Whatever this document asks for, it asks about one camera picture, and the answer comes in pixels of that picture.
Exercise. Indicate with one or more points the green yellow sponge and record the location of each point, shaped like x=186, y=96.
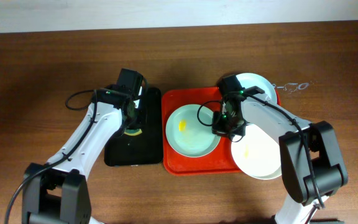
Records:
x=133, y=132

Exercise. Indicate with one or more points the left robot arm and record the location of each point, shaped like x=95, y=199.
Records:
x=57, y=191

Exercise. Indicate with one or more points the light blue plate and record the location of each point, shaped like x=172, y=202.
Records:
x=248, y=80

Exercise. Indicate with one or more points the black plastic tray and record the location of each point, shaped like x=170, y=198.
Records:
x=146, y=148

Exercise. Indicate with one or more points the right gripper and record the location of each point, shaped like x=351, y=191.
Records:
x=215, y=121

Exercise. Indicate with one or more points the pale green plate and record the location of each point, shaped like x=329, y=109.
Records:
x=188, y=133

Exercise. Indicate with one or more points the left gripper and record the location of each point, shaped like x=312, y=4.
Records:
x=130, y=118

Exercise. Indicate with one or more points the white plate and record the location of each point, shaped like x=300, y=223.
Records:
x=257, y=154

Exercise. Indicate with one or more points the red plastic tray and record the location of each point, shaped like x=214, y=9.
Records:
x=218, y=161

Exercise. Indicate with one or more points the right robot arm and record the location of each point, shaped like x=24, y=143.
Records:
x=312, y=164

